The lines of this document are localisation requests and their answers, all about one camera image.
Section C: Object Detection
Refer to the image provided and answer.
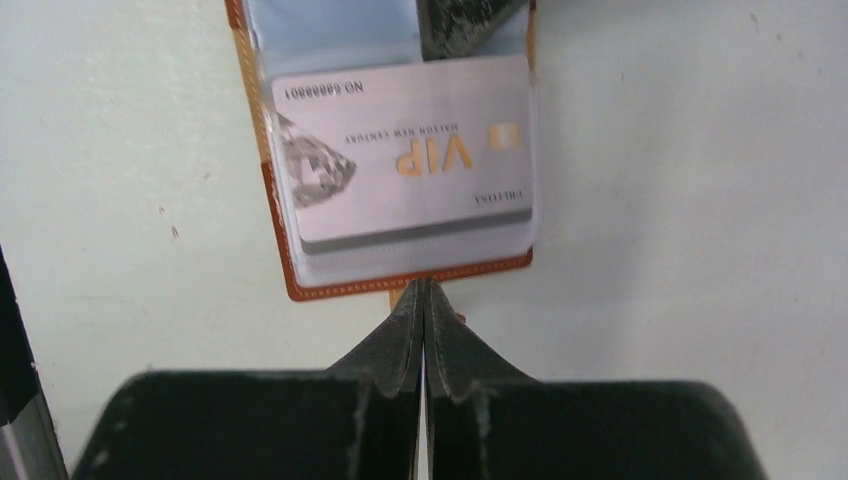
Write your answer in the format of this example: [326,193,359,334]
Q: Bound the brown leather card holder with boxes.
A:
[226,1,540,301]

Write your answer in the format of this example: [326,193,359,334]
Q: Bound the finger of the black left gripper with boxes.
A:
[415,0,530,61]

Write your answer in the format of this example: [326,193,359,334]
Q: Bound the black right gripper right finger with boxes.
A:
[423,278,537,479]

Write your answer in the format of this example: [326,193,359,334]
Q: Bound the silver VIP credit card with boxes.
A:
[272,54,535,254]

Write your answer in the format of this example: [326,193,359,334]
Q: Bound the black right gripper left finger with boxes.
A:
[326,279,424,479]

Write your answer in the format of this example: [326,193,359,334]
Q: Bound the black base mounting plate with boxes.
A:
[1,260,69,480]

